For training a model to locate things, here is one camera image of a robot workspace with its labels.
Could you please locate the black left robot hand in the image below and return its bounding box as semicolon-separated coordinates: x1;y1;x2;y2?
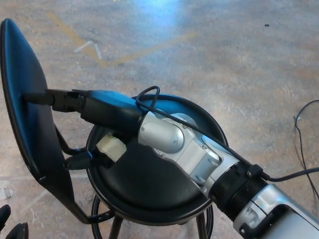
0;204;29;239

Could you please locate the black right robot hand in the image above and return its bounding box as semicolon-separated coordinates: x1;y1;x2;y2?
22;87;151;170

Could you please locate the black swivel chair with backrest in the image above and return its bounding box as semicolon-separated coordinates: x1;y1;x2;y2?
0;18;228;239

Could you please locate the worn white tape patch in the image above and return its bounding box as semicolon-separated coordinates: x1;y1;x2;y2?
0;179;15;200

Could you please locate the thin black floor cable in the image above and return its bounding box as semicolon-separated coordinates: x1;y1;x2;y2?
293;99;319;199

